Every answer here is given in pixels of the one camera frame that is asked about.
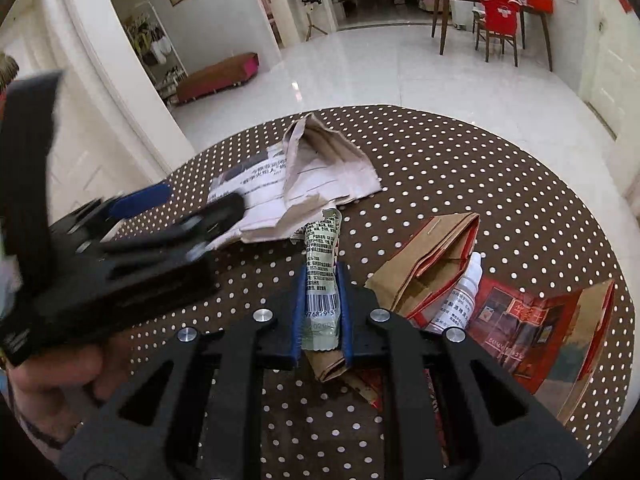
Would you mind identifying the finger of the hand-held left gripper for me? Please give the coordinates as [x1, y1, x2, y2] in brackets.
[102, 192, 247, 263]
[102, 182, 172, 221]

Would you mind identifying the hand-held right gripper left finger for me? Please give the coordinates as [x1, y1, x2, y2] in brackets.
[57, 262, 311, 480]

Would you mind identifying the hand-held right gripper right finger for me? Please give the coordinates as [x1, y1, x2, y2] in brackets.
[335, 261, 591, 480]

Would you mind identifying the green snack wrapper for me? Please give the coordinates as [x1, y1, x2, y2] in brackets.
[299, 207, 343, 353]

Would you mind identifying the pink paper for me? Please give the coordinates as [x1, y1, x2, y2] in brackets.
[207, 114, 383, 246]

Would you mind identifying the person's left forearm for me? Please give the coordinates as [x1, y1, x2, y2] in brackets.
[0, 375, 86, 461]

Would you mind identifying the person's left hand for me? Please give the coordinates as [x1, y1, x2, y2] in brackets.
[7, 332, 135, 423]

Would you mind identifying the printed white paper sheet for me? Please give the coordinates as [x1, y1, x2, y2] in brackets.
[207, 152, 288, 206]

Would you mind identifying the torn brown paper piece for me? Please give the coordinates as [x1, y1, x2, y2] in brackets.
[305, 349, 386, 411]

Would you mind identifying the brown paper bag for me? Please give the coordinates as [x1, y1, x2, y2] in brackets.
[367, 211, 481, 321]

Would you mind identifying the small white bottle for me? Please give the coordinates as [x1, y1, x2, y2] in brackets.
[425, 252, 485, 336]

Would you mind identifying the brown padded bench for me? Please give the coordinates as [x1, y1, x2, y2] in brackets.
[175, 51, 260, 106]

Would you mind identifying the white shoe rack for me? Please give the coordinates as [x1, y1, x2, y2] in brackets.
[122, 2, 188, 106]

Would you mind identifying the brown dotted tablecloth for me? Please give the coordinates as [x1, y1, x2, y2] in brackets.
[87, 104, 632, 480]

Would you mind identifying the red printed paper bag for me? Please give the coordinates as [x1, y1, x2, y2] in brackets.
[407, 277, 617, 426]

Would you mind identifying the wooden coat stand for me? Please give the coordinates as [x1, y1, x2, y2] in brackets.
[302, 0, 328, 41]

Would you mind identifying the wooden chair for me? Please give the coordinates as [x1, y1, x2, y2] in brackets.
[472, 7, 521, 67]

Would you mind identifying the red shirt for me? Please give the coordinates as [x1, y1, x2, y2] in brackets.
[479, 0, 522, 36]

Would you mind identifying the white panel door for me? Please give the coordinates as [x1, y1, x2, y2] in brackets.
[580, 0, 640, 136]

